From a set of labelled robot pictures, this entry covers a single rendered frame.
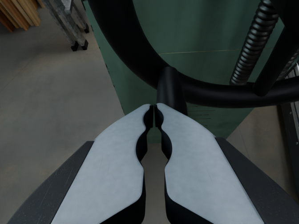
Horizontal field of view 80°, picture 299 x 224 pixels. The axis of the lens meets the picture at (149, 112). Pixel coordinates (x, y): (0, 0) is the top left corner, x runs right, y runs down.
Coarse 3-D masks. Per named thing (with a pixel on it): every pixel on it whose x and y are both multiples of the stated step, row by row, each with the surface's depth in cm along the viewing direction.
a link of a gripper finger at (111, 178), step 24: (120, 120) 10; (144, 120) 10; (96, 144) 8; (120, 144) 8; (144, 144) 9; (96, 168) 7; (120, 168) 7; (72, 192) 6; (96, 192) 6; (120, 192) 6; (144, 192) 7; (72, 216) 6; (96, 216) 6; (120, 216) 6; (144, 216) 7
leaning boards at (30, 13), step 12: (0, 0) 123; (12, 0) 125; (24, 0) 128; (0, 12) 130; (12, 12) 127; (24, 12) 133; (36, 12) 146; (12, 24) 141; (24, 24) 137; (36, 24) 140
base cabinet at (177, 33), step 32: (160, 0) 29; (192, 0) 29; (224, 0) 29; (256, 0) 29; (96, 32) 34; (160, 32) 34; (192, 32) 34; (224, 32) 34; (192, 64) 41; (224, 64) 41; (256, 64) 41; (128, 96) 53; (224, 128) 74
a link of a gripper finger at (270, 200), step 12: (228, 144) 8; (228, 156) 7; (240, 156) 7; (240, 168) 7; (252, 168) 7; (240, 180) 6; (252, 180) 6; (264, 180) 6; (252, 192) 6; (264, 192) 6; (276, 192) 6; (264, 204) 6; (276, 204) 6; (288, 204) 6; (264, 216) 5; (276, 216) 5; (288, 216) 5
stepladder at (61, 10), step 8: (48, 0) 100; (56, 0) 98; (64, 0) 109; (72, 0) 110; (48, 8) 101; (56, 8) 100; (64, 8) 104; (72, 8) 108; (56, 16) 106; (64, 16) 104; (80, 16) 125; (72, 24) 111; (64, 32) 114; (80, 32) 119; (88, 32) 134; (72, 40) 121; (80, 40) 119; (72, 48) 123
